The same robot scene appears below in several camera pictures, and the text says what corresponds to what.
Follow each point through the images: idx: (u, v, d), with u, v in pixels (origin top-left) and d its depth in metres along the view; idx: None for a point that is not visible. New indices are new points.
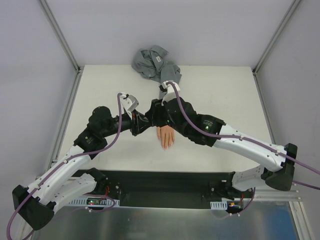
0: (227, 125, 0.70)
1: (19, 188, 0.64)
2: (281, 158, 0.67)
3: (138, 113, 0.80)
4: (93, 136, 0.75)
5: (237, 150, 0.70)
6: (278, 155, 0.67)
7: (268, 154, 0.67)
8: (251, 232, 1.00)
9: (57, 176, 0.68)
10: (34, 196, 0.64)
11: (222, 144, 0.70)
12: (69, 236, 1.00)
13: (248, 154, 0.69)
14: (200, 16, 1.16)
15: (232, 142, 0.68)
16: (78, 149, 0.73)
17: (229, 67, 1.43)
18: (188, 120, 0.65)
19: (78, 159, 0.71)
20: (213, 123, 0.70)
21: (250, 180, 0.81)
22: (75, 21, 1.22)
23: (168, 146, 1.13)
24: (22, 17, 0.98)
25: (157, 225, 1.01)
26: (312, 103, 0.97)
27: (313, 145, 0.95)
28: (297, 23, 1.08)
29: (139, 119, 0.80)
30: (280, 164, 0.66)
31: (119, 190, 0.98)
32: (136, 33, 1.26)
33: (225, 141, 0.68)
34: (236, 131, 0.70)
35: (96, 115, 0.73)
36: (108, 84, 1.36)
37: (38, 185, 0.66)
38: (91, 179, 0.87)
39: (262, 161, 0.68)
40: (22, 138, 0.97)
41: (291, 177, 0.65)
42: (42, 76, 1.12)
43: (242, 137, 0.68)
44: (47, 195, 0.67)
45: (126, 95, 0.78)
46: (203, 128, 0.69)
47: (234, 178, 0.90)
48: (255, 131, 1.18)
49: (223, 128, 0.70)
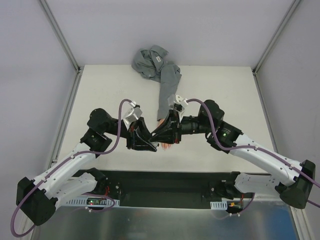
0: (243, 135, 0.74)
1: (24, 181, 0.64)
2: (295, 173, 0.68)
3: (137, 127, 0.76)
4: (98, 135, 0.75)
5: (251, 158, 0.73)
6: (292, 169, 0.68)
7: (281, 167, 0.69)
8: (251, 232, 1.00)
9: (64, 170, 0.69)
10: (40, 189, 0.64)
11: (236, 152, 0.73)
12: (69, 236, 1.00)
13: (261, 164, 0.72)
14: (200, 16, 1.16)
15: (246, 151, 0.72)
16: (85, 146, 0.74)
17: (228, 67, 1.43)
18: (213, 130, 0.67)
19: (84, 156, 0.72)
20: (230, 131, 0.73)
21: (259, 188, 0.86)
22: (75, 20, 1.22)
23: (168, 146, 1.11)
24: (22, 17, 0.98)
25: (157, 225, 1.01)
26: (312, 103, 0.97)
27: (313, 145, 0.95)
28: (297, 23, 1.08)
29: (135, 134, 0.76)
30: (293, 178, 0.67)
31: (119, 190, 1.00)
32: (136, 33, 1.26)
33: (240, 150, 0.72)
34: (252, 141, 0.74)
35: (94, 119, 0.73)
36: (108, 84, 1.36)
37: (45, 178, 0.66)
38: (92, 178, 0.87)
39: (275, 173, 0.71)
40: (22, 138, 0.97)
41: (304, 193, 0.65)
42: (41, 76, 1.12)
43: (257, 148, 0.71)
44: (52, 189, 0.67)
45: (135, 105, 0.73)
46: (220, 134, 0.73)
47: (239, 177, 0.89)
48: (255, 131, 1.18)
49: (241, 137, 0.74)
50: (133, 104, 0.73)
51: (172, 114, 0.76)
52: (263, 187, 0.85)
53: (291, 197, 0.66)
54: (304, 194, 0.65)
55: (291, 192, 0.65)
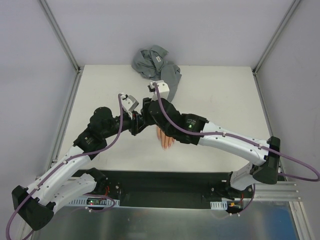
0: (209, 123, 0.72)
1: (18, 190, 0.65)
2: (264, 151, 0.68)
3: (137, 112, 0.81)
4: (93, 137, 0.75)
5: (220, 146, 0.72)
6: (261, 148, 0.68)
7: (251, 148, 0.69)
8: (251, 232, 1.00)
9: (56, 177, 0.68)
10: (34, 197, 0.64)
11: (205, 141, 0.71)
12: (68, 236, 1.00)
13: (231, 149, 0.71)
14: (200, 16, 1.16)
15: (215, 139, 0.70)
16: (78, 149, 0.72)
17: (229, 67, 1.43)
18: (169, 120, 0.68)
19: (77, 160, 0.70)
20: (196, 121, 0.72)
21: (244, 178, 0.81)
22: (75, 20, 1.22)
23: (168, 146, 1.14)
24: (21, 16, 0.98)
25: (157, 225, 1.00)
26: (312, 103, 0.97)
27: (313, 145, 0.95)
28: (297, 23, 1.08)
29: (138, 119, 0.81)
30: (263, 157, 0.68)
31: (119, 190, 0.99)
32: (136, 33, 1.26)
33: (208, 138, 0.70)
34: (219, 128, 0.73)
35: (97, 115, 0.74)
36: (108, 84, 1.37)
37: (38, 186, 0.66)
38: (91, 179, 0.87)
39: (246, 155, 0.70)
40: (22, 138, 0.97)
41: (274, 169, 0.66)
42: (41, 76, 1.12)
43: (225, 133, 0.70)
44: (46, 196, 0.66)
45: (125, 95, 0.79)
46: (186, 126, 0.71)
47: (232, 178, 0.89)
48: (255, 131, 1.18)
49: (207, 126, 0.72)
50: (123, 96, 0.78)
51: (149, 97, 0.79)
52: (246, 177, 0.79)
53: (264, 176, 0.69)
54: (275, 170, 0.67)
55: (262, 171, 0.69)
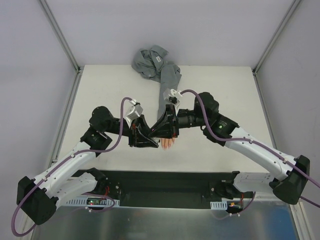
0: (240, 128, 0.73)
1: (24, 181, 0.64)
2: (288, 167, 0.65)
3: (139, 125, 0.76)
4: (99, 134, 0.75)
5: (245, 152, 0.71)
6: (286, 164, 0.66)
7: (275, 160, 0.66)
8: (251, 231, 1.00)
9: (63, 169, 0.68)
10: (41, 188, 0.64)
11: (231, 144, 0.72)
12: (69, 236, 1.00)
13: (255, 157, 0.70)
14: (200, 16, 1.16)
15: (241, 143, 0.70)
16: (84, 145, 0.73)
17: (229, 67, 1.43)
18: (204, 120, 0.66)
19: (84, 154, 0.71)
20: (227, 124, 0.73)
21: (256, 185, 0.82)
22: (75, 20, 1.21)
23: (168, 146, 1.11)
24: (21, 17, 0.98)
25: (157, 225, 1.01)
26: (312, 103, 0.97)
27: (313, 145, 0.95)
28: (297, 23, 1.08)
29: (138, 132, 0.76)
30: (285, 172, 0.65)
31: (119, 190, 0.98)
32: (136, 33, 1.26)
33: (234, 142, 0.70)
34: (248, 134, 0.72)
35: (95, 117, 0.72)
36: (108, 84, 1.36)
37: (45, 177, 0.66)
38: (92, 178, 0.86)
39: (268, 167, 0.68)
40: (22, 138, 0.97)
41: (296, 187, 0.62)
42: (41, 76, 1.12)
43: (252, 141, 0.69)
44: (53, 188, 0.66)
45: (135, 102, 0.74)
46: (216, 126, 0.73)
47: (237, 177, 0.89)
48: (255, 131, 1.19)
49: (236, 130, 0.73)
50: (133, 102, 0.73)
51: (168, 108, 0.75)
52: (257, 184, 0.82)
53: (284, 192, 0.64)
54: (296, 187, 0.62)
55: (283, 186, 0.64)
